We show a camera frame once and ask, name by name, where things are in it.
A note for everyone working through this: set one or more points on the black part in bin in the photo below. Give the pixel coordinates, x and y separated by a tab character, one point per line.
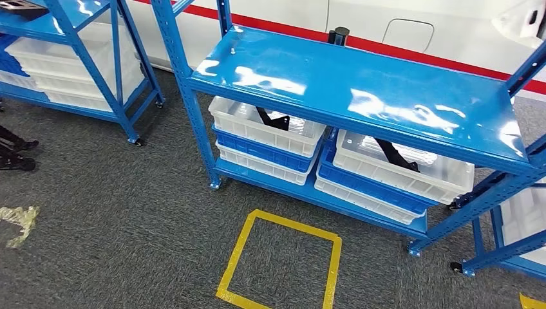
396	160
277	121

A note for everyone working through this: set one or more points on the blue metal shelf rack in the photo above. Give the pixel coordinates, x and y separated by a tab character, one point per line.
490	256
119	102
341	89

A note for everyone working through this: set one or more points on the black part on shelf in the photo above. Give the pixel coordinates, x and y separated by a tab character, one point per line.
23	7

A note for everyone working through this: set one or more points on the white plastic bin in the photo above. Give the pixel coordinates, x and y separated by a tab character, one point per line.
264	134
405	179
64	85
260	168
42	53
17	80
362	200
77	102
535	256
524	213

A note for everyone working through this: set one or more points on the yellow floor tape square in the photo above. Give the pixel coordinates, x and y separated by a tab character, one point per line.
531	303
232	264

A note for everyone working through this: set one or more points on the black caster wheel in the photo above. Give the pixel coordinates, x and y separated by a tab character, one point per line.
159	104
453	205
456	267
138	143

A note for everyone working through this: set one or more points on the white car body red stripe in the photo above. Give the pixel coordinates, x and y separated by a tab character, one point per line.
277	13

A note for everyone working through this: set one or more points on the black and silver humanoid robot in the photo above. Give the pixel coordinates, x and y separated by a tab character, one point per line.
17	153

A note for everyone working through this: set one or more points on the crumpled clear plastic wrap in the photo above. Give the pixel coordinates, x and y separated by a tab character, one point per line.
21	219

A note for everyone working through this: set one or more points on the black cylinder post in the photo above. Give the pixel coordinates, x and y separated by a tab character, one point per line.
339	36

